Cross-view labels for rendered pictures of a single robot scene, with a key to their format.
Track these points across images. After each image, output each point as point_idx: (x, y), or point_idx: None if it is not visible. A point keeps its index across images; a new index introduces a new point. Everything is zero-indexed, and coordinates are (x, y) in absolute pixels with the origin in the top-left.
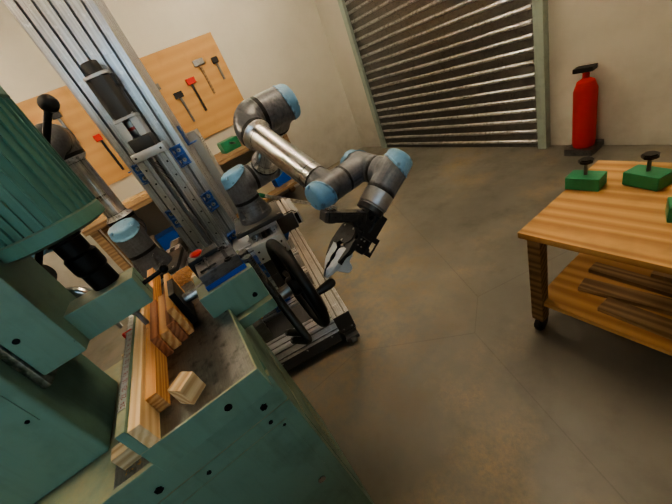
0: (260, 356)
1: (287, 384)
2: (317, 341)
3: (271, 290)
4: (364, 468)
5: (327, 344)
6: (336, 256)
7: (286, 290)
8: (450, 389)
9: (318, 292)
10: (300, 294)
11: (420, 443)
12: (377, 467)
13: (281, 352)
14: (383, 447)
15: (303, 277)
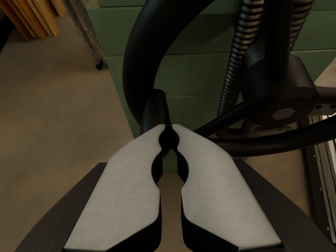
0: (123, 0)
1: (184, 95)
2: (327, 205)
3: (242, 4)
4: (177, 180)
5: (320, 217)
6: (136, 176)
7: (254, 58)
8: None
9: (146, 97)
10: (304, 135)
11: (162, 232)
12: (171, 189)
13: (327, 156)
14: (180, 203)
15: (138, 19)
